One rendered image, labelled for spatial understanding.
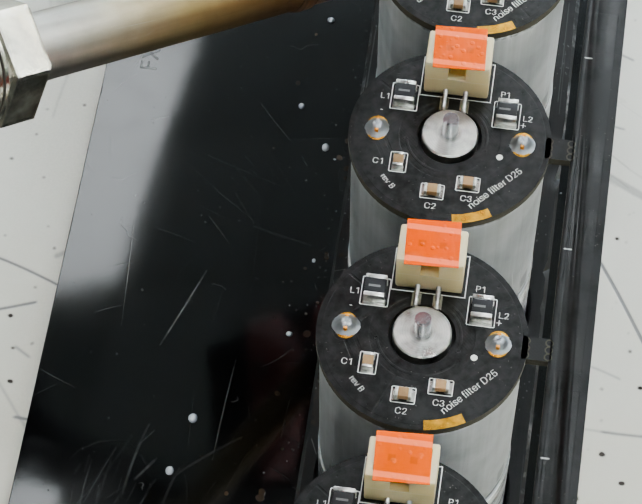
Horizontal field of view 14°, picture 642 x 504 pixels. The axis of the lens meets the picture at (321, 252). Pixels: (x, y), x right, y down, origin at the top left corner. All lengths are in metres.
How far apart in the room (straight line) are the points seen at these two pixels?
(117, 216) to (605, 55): 0.08
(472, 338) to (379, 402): 0.01
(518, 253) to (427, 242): 0.03
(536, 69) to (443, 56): 0.03
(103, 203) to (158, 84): 0.02
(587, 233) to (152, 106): 0.09
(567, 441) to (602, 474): 0.07
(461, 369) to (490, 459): 0.02
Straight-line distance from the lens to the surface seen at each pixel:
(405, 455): 0.29
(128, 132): 0.38
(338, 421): 0.30
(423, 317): 0.30
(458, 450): 0.30
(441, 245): 0.30
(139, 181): 0.37
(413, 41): 0.33
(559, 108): 0.37
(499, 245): 0.32
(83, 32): 0.29
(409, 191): 0.31
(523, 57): 0.33
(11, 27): 0.29
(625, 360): 0.37
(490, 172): 0.31
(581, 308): 0.30
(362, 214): 0.32
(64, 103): 0.39
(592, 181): 0.31
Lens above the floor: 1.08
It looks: 60 degrees down
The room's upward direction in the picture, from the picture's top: straight up
